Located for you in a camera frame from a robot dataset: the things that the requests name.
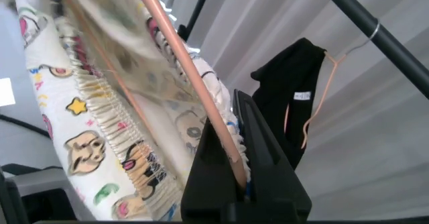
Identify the white curtain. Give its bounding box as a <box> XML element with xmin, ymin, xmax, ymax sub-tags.
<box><xmin>152</xmin><ymin>0</ymin><xmax>429</xmax><ymax>222</ymax></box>

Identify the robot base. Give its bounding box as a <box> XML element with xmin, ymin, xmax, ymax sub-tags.
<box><xmin>0</xmin><ymin>162</ymin><xmax>97</xmax><ymax>224</ymax></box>

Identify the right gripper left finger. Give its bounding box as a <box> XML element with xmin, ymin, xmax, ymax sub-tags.
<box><xmin>180</xmin><ymin>118</ymin><xmax>251</xmax><ymax>223</ymax></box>

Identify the pink clothes hanger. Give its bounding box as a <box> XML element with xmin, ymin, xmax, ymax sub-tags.
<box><xmin>283</xmin><ymin>21</ymin><xmax>381</xmax><ymax>150</ymax></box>
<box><xmin>55</xmin><ymin>0</ymin><xmax>249</xmax><ymax>190</ymax></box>

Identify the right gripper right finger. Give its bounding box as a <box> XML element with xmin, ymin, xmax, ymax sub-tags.
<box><xmin>231</xmin><ymin>89</ymin><xmax>312</xmax><ymax>223</ymax></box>

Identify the black garment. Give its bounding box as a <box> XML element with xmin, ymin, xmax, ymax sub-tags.
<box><xmin>250</xmin><ymin>37</ymin><xmax>328</xmax><ymax>170</ymax></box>

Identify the black clothes rack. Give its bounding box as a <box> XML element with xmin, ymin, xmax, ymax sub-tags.
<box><xmin>176</xmin><ymin>0</ymin><xmax>429</xmax><ymax>101</ymax></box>

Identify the cream printed garment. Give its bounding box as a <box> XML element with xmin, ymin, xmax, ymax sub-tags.
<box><xmin>0</xmin><ymin>0</ymin><xmax>252</xmax><ymax>222</ymax></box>

